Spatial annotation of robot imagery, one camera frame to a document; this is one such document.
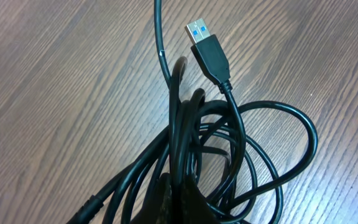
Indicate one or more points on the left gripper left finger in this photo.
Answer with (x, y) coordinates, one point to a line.
(158, 208)

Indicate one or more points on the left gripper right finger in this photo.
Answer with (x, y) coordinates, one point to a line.
(194, 209)

